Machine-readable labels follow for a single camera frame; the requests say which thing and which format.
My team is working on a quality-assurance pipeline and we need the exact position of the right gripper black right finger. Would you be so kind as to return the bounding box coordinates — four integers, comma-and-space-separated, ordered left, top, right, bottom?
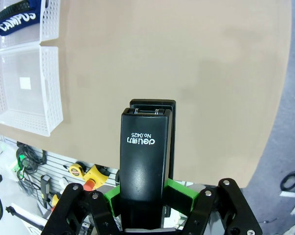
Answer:
163, 178, 263, 235

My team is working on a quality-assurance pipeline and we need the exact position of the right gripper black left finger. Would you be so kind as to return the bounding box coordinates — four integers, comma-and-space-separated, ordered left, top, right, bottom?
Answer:
41, 183, 125, 235

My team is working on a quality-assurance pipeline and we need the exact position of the black stapler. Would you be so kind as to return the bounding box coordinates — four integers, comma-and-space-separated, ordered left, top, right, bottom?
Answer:
119, 98, 177, 234

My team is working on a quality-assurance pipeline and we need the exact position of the blue zippered pencil case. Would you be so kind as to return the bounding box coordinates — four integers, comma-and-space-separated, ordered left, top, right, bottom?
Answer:
0, 0, 44, 36

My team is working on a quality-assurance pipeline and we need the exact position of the black power adapter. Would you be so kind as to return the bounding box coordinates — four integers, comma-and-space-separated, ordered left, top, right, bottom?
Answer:
40, 174, 52, 197

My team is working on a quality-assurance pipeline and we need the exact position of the yellow emergency stop button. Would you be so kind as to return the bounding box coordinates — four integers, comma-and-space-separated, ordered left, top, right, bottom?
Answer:
83, 164, 112, 192

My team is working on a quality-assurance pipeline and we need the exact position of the yellow tape measure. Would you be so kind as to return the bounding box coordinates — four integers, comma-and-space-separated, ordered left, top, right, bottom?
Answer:
68, 163, 87, 178

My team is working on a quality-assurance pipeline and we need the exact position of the black stand with white plate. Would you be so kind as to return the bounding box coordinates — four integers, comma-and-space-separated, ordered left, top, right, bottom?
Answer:
5, 202, 49, 229

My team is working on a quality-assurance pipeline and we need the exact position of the grey slatted base platform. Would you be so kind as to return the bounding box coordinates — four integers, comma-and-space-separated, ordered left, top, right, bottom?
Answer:
0, 136, 121, 209

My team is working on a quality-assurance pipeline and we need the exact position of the white perforated plastic basket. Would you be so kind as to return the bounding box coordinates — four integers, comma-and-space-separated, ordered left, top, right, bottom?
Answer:
0, 0, 61, 51
0, 45, 64, 138

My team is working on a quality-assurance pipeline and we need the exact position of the black cable bundle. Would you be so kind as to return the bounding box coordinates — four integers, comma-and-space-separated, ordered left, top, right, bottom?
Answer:
15, 142, 47, 196

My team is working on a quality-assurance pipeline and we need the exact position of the black cable coil on floor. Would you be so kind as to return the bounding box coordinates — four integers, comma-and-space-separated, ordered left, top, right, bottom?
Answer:
280, 172, 295, 192

